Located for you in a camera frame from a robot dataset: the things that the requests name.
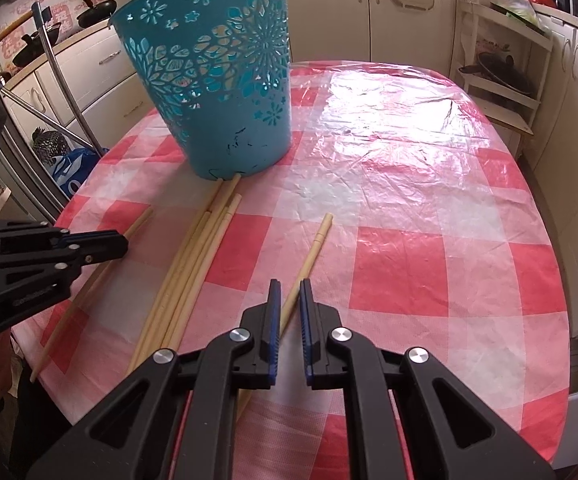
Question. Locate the teal cutout plastic basket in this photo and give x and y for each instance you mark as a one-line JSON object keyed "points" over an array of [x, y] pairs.
{"points": [[229, 135]]}

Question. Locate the white shelf rack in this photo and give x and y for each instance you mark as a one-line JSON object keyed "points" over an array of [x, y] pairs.
{"points": [[529, 110]]}

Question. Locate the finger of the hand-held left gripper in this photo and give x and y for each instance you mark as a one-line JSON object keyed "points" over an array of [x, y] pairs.
{"points": [[104, 252], [89, 237]]}

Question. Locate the black woven holder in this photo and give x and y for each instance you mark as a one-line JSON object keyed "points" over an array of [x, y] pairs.
{"points": [[49, 144]]}

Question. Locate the blue white plastic bag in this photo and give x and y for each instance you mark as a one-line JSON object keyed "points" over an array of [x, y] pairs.
{"points": [[71, 172]]}

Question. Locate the pink wall decoration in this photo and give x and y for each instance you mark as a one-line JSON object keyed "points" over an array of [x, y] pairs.
{"points": [[69, 12]]}

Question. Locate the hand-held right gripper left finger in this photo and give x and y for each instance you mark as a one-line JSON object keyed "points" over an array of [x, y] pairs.
{"points": [[273, 325]]}

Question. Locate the bundle of bamboo chopsticks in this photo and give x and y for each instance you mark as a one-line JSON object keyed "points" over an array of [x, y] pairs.
{"points": [[189, 270]]}

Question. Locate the green plastic bag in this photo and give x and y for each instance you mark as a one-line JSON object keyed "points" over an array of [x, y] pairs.
{"points": [[516, 7]]}

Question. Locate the long bamboo chopstick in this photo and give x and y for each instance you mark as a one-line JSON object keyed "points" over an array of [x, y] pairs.
{"points": [[90, 296], [314, 255]]}

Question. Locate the cream kitchen drawer unit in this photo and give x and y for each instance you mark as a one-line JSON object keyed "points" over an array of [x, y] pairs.
{"points": [[94, 75]]}

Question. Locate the chrome tube frame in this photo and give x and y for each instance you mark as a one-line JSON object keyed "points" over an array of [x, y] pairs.
{"points": [[64, 80]]}

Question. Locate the black pan with lid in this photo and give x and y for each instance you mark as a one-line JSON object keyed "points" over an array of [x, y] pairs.
{"points": [[499, 70]]}

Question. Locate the black frying pan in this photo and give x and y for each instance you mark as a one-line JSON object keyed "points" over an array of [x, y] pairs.
{"points": [[39, 42]]}

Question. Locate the black wok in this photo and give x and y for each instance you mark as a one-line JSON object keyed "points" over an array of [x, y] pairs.
{"points": [[94, 12]]}

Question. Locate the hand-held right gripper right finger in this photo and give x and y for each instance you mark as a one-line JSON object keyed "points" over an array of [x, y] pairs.
{"points": [[307, 330]]}

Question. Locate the cream kitchen door cabinets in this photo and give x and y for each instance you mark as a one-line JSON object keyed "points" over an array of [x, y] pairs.
{"points": [[329, 15]]}

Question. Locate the red white checkered tablecloth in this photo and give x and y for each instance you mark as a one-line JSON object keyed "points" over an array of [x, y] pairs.
{"points": [[394, 185]]}

